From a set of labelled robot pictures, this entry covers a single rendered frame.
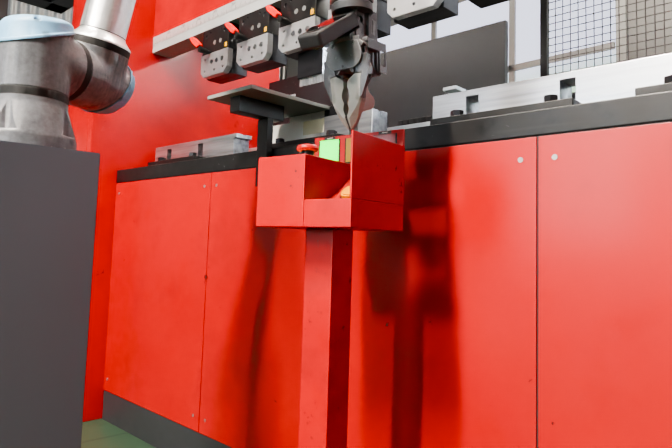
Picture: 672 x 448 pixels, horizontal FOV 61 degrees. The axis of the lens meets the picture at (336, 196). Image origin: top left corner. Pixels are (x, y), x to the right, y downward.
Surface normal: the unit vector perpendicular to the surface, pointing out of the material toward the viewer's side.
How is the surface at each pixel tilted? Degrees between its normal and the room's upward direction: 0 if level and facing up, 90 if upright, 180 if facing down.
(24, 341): 90
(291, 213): 90
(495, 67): 90
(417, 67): 90
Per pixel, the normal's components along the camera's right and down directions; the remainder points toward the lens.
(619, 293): -0.68, -0.08
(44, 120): 0.69, -0.33
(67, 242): 0.68, -0.04
